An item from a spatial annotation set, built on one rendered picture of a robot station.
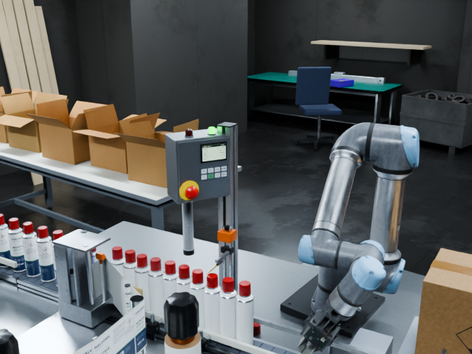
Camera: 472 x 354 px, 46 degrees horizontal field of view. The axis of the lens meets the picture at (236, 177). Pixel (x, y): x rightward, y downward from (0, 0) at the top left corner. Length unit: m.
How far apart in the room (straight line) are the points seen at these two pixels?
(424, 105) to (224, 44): 2.67
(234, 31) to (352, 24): 1.97
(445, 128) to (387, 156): 5.62
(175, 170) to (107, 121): 2.32
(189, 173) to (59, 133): 2.40
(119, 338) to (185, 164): 0.50
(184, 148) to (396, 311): 0.94
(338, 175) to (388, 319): 0.59
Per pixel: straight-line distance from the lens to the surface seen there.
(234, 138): 1.62
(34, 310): 2.07
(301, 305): 1.94
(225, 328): 1.66
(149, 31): 6.41
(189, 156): 1.56
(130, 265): 1.80
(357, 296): 1.39
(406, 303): 2.07
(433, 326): 1.67
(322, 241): 1.48
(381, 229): 1.74
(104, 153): 3.68
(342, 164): 1.62
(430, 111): 7.33
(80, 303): 1.82
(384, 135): 1.65
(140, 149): 3.33
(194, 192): 1.56
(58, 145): 3.94
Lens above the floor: 1.86
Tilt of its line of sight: 18 degrees down
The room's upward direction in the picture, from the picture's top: straight up
